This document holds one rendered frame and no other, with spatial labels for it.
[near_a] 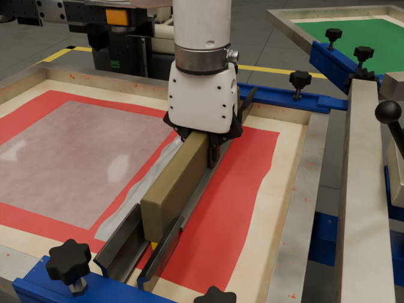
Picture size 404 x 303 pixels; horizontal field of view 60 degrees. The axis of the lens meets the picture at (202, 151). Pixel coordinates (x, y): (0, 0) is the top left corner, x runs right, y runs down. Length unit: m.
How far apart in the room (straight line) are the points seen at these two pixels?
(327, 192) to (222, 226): 1.64
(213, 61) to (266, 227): 0.26
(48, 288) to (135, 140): 0.37
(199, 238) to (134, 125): 0.35
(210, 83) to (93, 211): 0.27
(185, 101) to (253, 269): 0.25
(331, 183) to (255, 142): 1.53
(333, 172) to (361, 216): 1.84
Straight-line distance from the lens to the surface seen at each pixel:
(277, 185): 0.62
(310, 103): 0.79
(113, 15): 1.07
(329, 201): 2.09
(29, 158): 0.74
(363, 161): 0.57
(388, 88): 0.90
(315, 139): 0.69
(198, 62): 0.46
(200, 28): 0.45
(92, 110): 0.86
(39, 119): 0.87
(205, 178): 0.55
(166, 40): 1.64
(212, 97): 0.49
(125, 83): 0.91
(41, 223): 0.59
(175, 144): 0.70
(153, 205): 0.43
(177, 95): 0.51
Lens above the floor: 1.35
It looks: 35 degrees down
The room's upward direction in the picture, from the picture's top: straight up
